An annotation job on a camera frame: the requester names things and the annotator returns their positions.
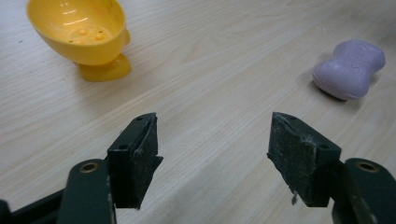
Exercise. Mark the yellow plastic soap dish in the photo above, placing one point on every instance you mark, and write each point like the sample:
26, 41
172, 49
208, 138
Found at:
82, 34

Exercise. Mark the purple soap bar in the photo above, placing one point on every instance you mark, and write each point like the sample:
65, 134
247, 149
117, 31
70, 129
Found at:
350, 70

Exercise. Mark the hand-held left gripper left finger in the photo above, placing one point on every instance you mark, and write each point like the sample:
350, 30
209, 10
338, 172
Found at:
130, 165

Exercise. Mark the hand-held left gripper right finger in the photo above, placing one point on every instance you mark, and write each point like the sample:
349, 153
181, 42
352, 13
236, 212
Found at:
303, 168

